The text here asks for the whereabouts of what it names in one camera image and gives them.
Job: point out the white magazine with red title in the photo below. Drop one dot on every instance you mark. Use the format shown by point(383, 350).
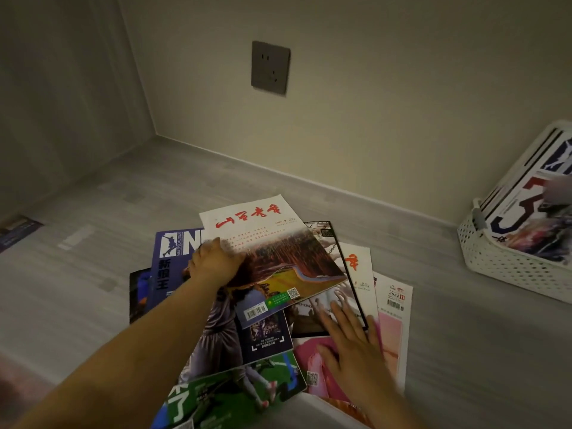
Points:
point(359, 272)

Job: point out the person's right middle finger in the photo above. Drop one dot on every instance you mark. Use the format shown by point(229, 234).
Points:
point(345, 318)

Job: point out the white magazine with forest picture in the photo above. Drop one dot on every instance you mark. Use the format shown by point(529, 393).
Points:
point(277, 245)

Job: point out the person's left hand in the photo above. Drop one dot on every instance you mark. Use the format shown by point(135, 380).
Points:
point(216, 265)

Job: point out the blue basketball magazine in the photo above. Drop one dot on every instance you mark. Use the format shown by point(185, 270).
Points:
point(172, 259)

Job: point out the dark booklet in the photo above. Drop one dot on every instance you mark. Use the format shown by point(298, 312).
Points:
point(18, 232)

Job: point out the grey wall socket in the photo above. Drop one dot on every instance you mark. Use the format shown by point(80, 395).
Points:
point(270, 66)

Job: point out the green sports magazine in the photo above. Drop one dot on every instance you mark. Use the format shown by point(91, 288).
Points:
point(223, 402)

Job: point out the white perforated plastic basket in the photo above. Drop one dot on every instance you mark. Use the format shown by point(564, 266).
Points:
point(500, 263)

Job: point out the pale pink magazine with barcode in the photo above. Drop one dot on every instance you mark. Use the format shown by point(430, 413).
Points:
point(395, 321)

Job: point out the bright pink magazine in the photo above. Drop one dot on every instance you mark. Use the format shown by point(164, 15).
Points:
point(308, 357)

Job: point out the person's right forearm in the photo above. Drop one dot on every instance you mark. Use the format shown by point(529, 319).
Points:
point(388, 413)

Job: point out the person's right thumb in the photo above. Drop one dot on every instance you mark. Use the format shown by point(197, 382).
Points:
point(327, 356)

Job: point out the person's right hand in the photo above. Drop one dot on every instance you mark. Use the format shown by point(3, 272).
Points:
point(357, 357)

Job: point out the person's left fingers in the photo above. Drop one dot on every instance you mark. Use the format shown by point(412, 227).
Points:
point(213, 245)

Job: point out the person's right little finger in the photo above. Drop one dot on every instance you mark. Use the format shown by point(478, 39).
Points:
point(373, 340)

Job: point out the black-bordered magazine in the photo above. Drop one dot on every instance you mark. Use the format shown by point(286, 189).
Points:
point(333, 245)

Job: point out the white and navy magazine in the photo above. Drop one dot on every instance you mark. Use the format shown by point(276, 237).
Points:
point(558, 156)

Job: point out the white magazine with large numeral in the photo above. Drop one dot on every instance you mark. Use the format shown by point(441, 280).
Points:
point(523, 218)

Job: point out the dark magazine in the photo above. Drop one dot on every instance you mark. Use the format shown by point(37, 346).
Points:
point(137, 294)

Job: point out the person's left forearm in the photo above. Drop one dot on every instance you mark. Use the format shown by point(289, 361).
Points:
point(134, 352)

